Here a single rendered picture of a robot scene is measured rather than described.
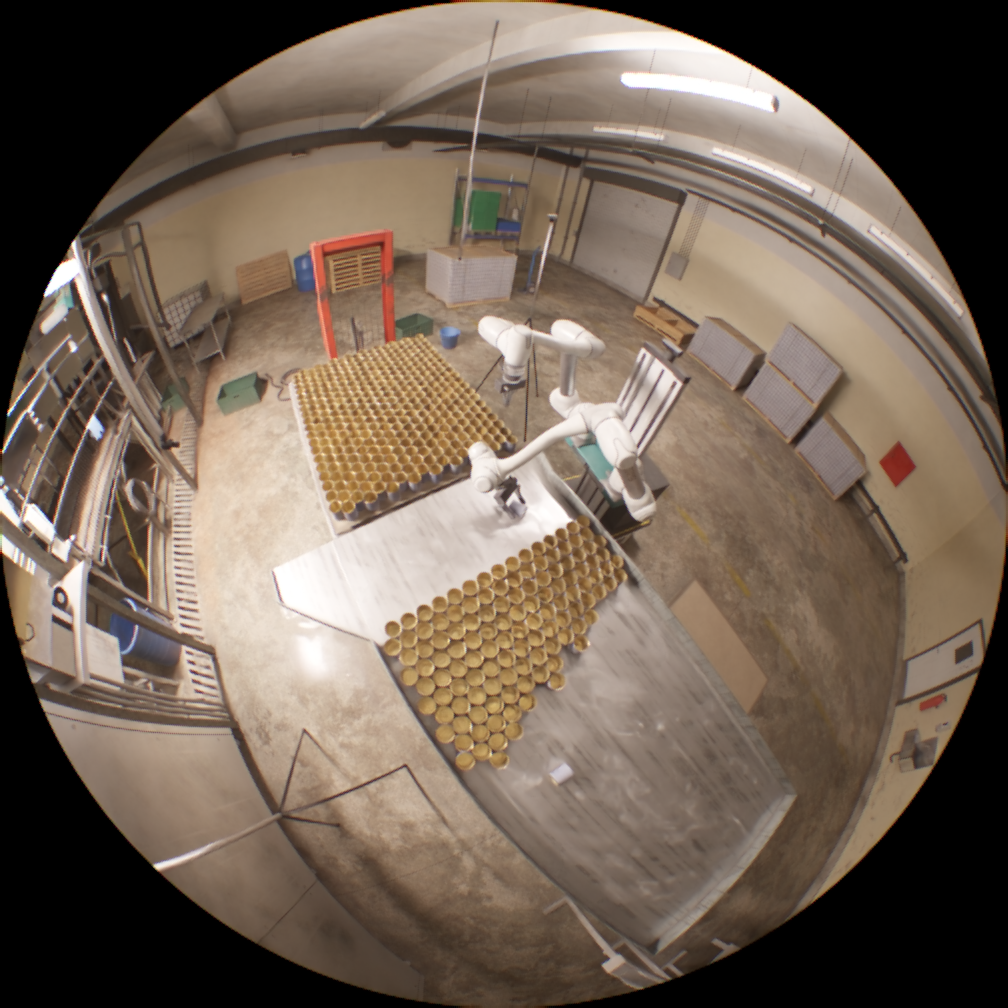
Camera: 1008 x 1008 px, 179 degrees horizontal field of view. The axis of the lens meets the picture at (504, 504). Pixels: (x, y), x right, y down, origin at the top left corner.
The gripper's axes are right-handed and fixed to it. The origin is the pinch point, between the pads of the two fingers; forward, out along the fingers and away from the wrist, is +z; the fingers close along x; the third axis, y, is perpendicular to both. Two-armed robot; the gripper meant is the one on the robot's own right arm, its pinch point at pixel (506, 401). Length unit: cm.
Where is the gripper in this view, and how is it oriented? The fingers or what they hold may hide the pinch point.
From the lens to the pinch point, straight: 149.4
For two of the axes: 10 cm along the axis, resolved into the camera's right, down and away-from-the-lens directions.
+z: -1.6, 5.3, 8.3
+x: 8.4, -3.7, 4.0
